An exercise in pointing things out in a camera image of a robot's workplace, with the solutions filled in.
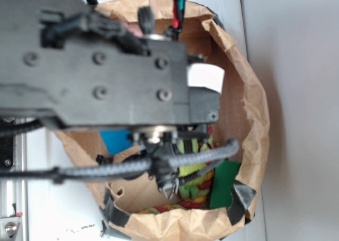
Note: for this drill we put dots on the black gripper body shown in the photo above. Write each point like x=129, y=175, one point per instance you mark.
x=66, y=66

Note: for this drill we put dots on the blue block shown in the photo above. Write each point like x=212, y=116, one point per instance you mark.
x=116, y=141

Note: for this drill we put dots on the green block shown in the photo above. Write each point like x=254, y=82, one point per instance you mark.
x=223, y=182

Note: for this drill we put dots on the pink plush bunny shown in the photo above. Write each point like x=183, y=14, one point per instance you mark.
x=135, y=30

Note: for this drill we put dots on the brown paper bag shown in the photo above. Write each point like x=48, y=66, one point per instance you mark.
x=244, y=115

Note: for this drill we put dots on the green plush frog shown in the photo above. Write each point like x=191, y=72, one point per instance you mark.
x=196, y=190

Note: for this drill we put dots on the aluminium extrusion rail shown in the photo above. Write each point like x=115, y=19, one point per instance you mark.
x=14, y=209

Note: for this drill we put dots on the multicolour rope toy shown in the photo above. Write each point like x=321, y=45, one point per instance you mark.
x=183, y=204

